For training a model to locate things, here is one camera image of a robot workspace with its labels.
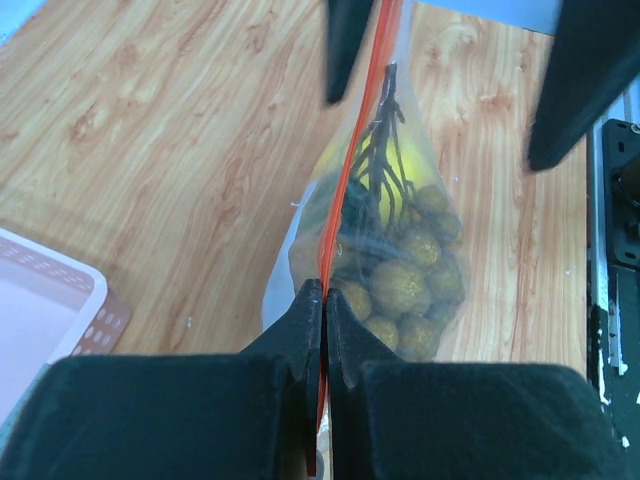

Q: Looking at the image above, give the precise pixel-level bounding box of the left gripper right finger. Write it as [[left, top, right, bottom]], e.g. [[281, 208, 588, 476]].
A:
[[326, 290, 630, 479]]

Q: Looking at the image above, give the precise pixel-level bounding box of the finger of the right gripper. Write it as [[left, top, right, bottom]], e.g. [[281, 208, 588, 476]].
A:
[[527, 0, 639, 172], [325, 0, 374, 104]]

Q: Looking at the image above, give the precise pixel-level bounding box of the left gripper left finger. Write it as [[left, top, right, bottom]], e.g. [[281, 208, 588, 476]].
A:
[[1, 280, 323, 479]]

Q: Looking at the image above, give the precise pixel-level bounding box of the yellow fake lemon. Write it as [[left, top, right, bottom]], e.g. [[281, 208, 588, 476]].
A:
[[311, 134, 440, 226]]

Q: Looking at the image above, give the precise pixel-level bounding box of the brown longan fruit bunch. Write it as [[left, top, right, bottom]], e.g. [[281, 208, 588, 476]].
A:
[[331, 64, 466, 361]]

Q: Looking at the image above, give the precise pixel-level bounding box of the clear zip bag orange seal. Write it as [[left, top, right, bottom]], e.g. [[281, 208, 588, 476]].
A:
[[262, 1, 469, 479]]

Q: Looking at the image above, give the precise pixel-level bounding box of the pink plastic basket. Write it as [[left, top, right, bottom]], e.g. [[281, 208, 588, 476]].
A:
[[0, 227, 133, 366]]

